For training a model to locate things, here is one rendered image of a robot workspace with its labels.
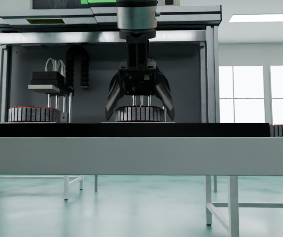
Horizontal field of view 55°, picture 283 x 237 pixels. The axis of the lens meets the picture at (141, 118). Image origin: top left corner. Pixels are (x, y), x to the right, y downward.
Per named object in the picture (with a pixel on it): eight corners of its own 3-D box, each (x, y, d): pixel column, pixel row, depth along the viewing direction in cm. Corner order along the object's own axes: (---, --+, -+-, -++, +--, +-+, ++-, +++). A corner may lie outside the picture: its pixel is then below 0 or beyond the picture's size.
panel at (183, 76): (209, 133, 86) (207, 41, 89) (4, 133, 89) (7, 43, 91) (208, 133, 88) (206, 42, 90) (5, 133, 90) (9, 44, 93)
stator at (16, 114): (49, 122, 58) (50, 105, 58) (-3, 122, 58) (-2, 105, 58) (66, 125, 69) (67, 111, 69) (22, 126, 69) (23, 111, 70)
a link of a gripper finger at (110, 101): (92, 122, 58) (115, 88, 54) (97, 111, 63) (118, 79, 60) (104, 130, 58) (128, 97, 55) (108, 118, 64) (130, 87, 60)
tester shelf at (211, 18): (222, 20, 74) (221, 4, 75) (-24, 24, 77) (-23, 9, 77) (196, 66, 118) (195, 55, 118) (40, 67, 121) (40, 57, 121)
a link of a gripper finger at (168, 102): (173, 130, 58) (148, 96, 55) (172, 117, 63) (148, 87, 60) (186, 122, 57) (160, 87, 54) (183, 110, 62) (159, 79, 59)
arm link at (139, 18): (118, 5, 54) (159, 4, 54) (119, 29, 56) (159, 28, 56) (114, 7, 48) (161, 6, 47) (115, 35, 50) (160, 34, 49)
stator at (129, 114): (165, 122, 57) (165, 104, 57) (111, 122, 57) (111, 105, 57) (163, 125, 68) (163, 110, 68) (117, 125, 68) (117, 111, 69)
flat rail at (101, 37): (211, 40, 73) (211, 29, 73) (-16, 43, 75) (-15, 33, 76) (210, 42, 74) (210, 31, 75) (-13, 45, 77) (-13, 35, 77)
